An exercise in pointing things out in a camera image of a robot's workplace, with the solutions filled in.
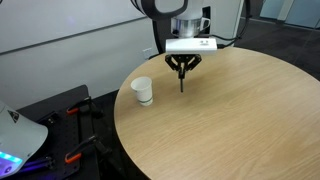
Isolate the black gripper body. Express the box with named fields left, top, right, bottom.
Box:
left=176, top=53, right=192, bottom=63

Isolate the white paper cup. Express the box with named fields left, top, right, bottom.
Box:
left=130, top=76, right=155, bottom=107

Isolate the black mesh office chair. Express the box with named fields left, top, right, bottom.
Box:
left=148, top=6, right=212, bottom=60

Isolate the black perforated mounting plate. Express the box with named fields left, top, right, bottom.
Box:
left=15, top=84, right=102, bottom=180

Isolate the small black connector block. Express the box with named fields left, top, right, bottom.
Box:
left=36, top=111, right=60, bottom=126

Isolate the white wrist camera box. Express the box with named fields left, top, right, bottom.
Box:
left=165, top=37, right=219, bottom=55

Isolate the white wall outlet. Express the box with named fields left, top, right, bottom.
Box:
left=142, top=47, right=154, bottom=61

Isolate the orange-handled black clamp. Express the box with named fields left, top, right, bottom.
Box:
left=64, top=133, right=113, bottom=165
left=65, top=96, right=104, bottom=120

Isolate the white wall whiteboard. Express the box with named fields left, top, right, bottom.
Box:
left=0, top=0, right=158, bottom=56

